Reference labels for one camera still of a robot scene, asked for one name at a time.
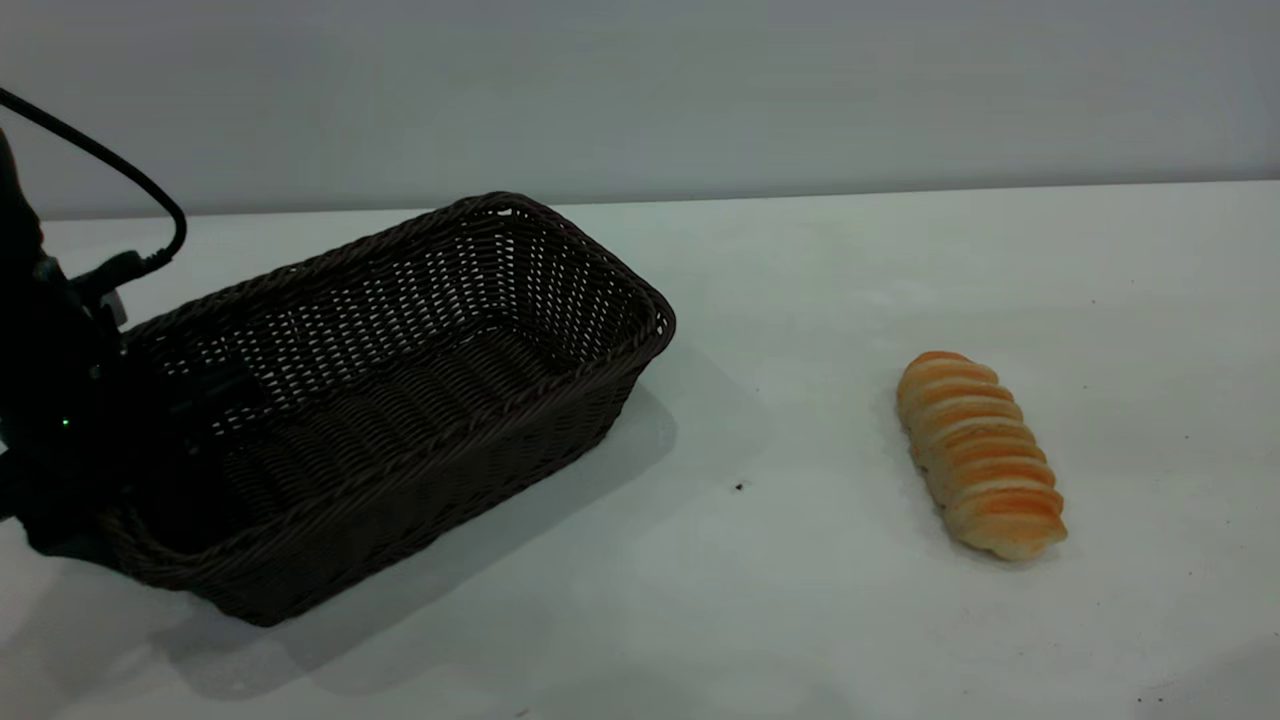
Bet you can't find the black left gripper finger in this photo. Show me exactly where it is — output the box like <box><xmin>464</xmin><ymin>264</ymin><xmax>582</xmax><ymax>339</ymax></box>
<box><xmin>20</xmin><ymin>498</ymin><xmax>138</xmax><ymax>567</ymax></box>
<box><xmin>130</xmin><ymin>355</ymin><xmax>276</xmax><ymax>433</ymax></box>

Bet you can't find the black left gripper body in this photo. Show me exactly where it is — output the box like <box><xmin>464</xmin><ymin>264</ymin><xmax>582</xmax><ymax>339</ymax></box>
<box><xmin>0</xmin><ymin>252</ymin><xmax>143</xmax><ymax>549</ymax></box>

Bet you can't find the black woven wicker basket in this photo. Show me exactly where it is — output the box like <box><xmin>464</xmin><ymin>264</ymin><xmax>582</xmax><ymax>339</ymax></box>
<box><xmin>95</xmin><ymin>191</ymin><xmax>677</xmax><ymax>628</ymax></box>

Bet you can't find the ridged golden bread loaf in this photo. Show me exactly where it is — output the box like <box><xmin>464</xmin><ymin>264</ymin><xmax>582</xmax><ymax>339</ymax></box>
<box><xmin>896</xmin><ymin>351</ymin><xmax>1069</xmax><ymax>562</ymax></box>

